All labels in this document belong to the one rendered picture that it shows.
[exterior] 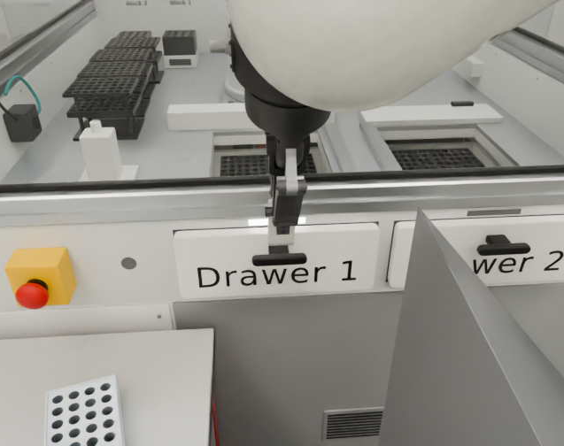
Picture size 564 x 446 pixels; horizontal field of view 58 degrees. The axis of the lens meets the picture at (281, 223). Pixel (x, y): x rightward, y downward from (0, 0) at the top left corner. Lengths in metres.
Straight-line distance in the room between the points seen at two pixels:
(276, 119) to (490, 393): 0.25
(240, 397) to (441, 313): 0.68
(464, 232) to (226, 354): 0.43
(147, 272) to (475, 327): 0.57
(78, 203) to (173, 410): 0.30
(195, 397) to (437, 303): 0.46
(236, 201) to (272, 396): 0.41
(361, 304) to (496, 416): 0.58
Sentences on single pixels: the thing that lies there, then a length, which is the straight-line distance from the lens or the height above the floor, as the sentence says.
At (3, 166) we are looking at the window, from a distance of 0.76.
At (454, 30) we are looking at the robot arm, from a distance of 0.21.
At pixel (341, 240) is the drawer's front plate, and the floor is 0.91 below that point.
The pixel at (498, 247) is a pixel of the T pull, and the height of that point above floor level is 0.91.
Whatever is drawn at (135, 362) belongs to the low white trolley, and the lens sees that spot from 0.78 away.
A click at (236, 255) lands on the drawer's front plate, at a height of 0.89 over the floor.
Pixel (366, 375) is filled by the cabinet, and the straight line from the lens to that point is 0.96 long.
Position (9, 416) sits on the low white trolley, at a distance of 0.78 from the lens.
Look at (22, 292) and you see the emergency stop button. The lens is 0.75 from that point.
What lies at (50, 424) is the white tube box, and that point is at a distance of 0.70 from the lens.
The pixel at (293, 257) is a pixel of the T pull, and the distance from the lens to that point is 0.69.
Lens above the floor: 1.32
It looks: 32 degrees down
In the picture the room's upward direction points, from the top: straight up
